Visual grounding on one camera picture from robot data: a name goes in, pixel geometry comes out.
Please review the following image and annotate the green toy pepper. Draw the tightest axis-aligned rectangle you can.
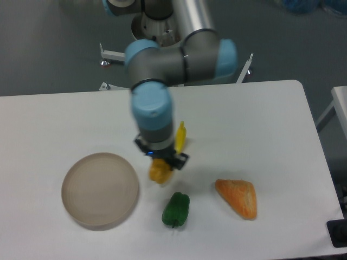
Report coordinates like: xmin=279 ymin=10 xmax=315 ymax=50
xmin=162 ymin=192 xmax=190 ymax=228

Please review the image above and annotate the blue plastic bag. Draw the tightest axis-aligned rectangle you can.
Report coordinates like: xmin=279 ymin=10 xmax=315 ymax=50
xmin=277 ymin=0 xmax=346 ymax=18

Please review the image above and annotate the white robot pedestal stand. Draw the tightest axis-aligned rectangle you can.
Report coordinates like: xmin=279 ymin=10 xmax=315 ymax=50
xmin=98 ymin=13 xmax=254 ymax=92

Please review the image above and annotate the silver and grey robot arm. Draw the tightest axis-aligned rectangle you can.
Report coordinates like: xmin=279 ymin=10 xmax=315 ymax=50
xmin=103 ymin=1 xmax=237 ymax=170

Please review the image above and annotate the black device at table edge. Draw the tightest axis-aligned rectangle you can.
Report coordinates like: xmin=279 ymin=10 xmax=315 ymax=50
xmin=326 ymin=219 xmax=346 ymax=248

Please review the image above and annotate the yellow toy banana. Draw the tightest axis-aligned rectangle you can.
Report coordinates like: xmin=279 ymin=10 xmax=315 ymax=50
xmin=156 ymin=120 xmax=188 ymax=185

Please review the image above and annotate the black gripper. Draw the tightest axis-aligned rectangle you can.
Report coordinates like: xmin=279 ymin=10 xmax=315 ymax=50
xmin=134 ymin=135 xmax=189 ymax=171

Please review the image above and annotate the white side table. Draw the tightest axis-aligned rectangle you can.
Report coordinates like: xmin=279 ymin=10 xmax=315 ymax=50
xmin=315 ymin=86 xmax=346 ymax=136

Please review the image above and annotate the yellow toy pepper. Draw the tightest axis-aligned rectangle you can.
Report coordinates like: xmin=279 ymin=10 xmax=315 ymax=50
xmin=149 ymin=158 xmax=174 ymax=184

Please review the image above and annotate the orange toy bread slice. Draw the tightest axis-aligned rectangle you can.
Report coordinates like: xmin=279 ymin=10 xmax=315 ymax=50
xmin=215 ymin=179 xmax=258 ymax=220

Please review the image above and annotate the beige round plate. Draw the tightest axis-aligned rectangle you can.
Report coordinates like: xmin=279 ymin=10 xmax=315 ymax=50
xmin=61 ymin=153 xmax=139 ymax=230

